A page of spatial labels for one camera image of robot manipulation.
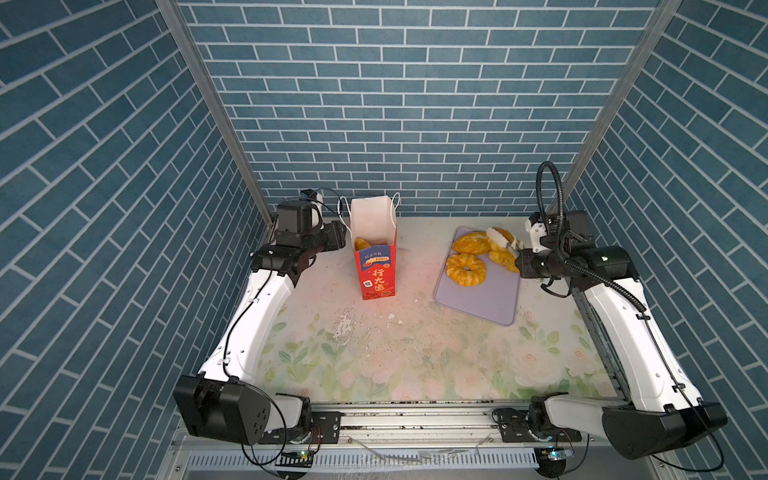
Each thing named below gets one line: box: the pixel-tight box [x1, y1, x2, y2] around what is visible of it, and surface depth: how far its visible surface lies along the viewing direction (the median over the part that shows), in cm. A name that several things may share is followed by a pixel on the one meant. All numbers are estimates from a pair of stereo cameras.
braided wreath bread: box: [445, 253, 487, 287], surface depth 104 cm
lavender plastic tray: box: [433, 226, 521, 327], surface depth 101 cm
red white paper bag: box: [350, 195, 398, 301], surface depth 92 cm
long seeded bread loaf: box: [452, 232, 491, 255], surface depth 110 cm
